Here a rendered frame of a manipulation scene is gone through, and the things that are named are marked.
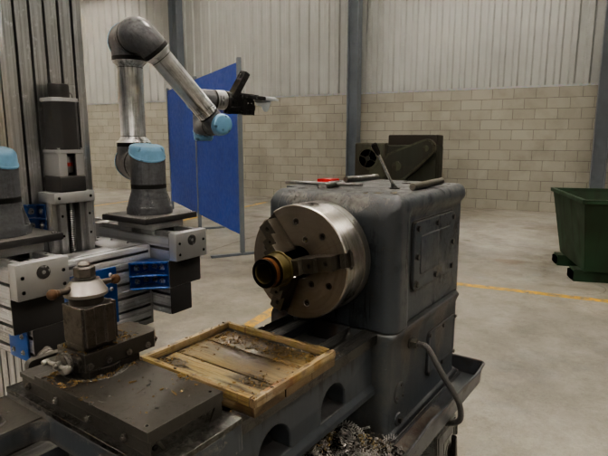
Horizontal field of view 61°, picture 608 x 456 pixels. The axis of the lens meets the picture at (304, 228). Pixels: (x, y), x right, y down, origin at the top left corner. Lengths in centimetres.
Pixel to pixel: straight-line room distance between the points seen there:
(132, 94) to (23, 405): 112
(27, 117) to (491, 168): 1013
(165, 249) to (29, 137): 52
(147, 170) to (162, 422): 105
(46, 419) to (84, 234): 79
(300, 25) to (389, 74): 246
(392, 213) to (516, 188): 984
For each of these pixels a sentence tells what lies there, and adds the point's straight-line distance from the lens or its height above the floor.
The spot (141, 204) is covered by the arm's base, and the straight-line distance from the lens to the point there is 177.
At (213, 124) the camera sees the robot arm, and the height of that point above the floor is 146.
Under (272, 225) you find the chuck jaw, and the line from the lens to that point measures 138.
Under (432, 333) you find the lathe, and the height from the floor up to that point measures 78.
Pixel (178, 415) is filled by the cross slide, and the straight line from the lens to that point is 90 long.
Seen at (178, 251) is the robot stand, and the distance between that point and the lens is 167.
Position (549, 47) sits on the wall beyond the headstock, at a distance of 1135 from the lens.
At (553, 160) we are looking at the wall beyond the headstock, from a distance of 1116.
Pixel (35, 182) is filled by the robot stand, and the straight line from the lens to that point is 176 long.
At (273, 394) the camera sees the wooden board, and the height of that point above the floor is 89.
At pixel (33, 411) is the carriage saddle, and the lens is 114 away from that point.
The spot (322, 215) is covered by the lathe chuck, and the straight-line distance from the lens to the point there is 133.
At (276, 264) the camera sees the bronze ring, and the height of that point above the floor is 110.
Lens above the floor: 141
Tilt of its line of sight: 10 degrees down
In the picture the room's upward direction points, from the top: straight up
